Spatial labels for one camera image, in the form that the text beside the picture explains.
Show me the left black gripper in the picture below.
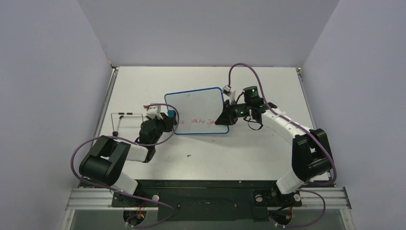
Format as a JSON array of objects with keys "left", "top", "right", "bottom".
[{"left": 149, "top": 113, "right": 174, "bottom": 147}]

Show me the blue and black eraser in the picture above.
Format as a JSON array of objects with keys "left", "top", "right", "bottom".
[{"left": 167, "top": 110, "right": 177, "bottom": 118}]

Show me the blue framed whiteboard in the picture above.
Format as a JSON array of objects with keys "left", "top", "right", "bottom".
[{"left": 164, "top": 87, "right": 229, "bottom": 135}]

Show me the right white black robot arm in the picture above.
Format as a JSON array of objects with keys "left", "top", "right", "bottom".
[{"left": 215, "top": 86, "right": 333, "bottom": 206}]

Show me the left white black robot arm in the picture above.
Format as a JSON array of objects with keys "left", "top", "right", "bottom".
[{"left": 75, "top": 113, "right": 179, "bottom": 206}]

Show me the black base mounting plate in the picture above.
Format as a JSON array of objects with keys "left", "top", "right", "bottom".
[{"left": 112, "top": 180, "right": 307, "bottom": 227}]

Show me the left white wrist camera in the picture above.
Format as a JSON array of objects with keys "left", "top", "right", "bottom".
[{"left": 143, "top": 103, "right": 163, "bottom": 120}]

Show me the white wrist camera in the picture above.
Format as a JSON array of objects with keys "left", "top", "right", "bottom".
[
  {"left": 222, "top": 85, "right": 236, "bottom": 104},
  {"left": 143, "top": 103, "right": 163, "bottom": 120}
]

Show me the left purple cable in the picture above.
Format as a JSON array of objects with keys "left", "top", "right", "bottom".
[{"left": 70, "top": 103, "right": 180, "bottom": 229}]

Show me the purple cable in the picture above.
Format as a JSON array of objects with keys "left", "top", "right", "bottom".
[
  {"left": 228, "top": 63, "right": 338, "bottom": 228},
  {"left": 70, "top": 103, "right": 180, "bottom": 229}
]

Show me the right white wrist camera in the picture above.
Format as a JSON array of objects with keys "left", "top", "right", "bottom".
[{"left": 222, "top": 85, "right": 236, "bottom": 104}]

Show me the wire whiteboard stand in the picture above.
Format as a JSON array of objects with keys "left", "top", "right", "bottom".
[{"left": 110, "top": 112, "right": 146, "bottom": 137}]

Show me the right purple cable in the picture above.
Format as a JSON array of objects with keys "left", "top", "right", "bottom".
[{"left": 228, "top": 63, "right": 338, "bottom": 228}]

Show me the aluminium rail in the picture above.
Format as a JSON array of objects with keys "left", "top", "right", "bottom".
[{"left": 65, "top": 187, "right": 352, "bottom": 211}]

